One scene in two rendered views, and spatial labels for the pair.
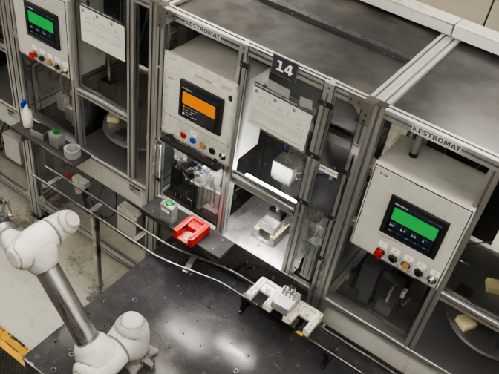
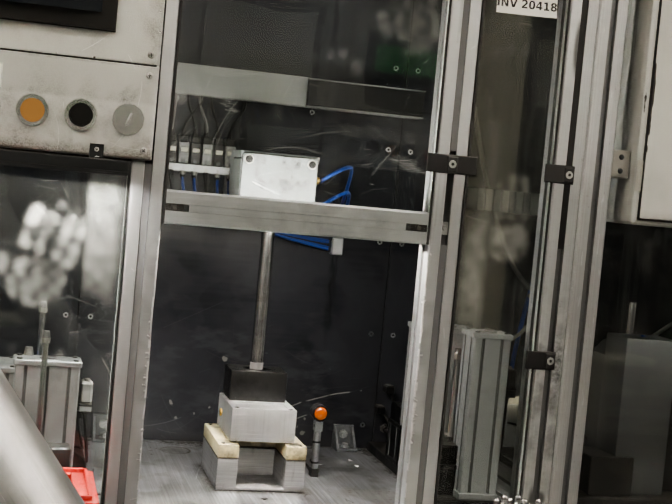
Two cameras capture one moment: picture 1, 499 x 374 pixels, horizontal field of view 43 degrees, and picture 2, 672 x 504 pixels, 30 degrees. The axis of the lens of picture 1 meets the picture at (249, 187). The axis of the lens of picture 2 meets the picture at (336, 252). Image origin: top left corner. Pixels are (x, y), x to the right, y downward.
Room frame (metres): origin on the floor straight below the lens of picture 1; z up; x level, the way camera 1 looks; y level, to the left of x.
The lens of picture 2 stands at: (0.99, 1.06, 1.36)
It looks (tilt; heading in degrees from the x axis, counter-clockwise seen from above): 3 degrees down; 316
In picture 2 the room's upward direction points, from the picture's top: 5 degrees clockwise
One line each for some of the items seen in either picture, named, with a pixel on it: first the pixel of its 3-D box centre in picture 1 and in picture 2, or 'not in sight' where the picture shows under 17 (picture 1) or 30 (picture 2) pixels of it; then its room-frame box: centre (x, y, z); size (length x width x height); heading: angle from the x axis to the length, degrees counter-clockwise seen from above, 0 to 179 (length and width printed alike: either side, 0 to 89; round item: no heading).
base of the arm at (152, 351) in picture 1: (135, 352); not in sight; (1.69, 0.40, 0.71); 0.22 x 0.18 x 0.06; 61
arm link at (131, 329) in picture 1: (131, 334); not in sight; (1.69, 0.43, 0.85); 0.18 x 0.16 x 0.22; 151
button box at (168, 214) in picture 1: (169, 210); not in sight; (2.40, 0.39, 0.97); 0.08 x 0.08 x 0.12; 61
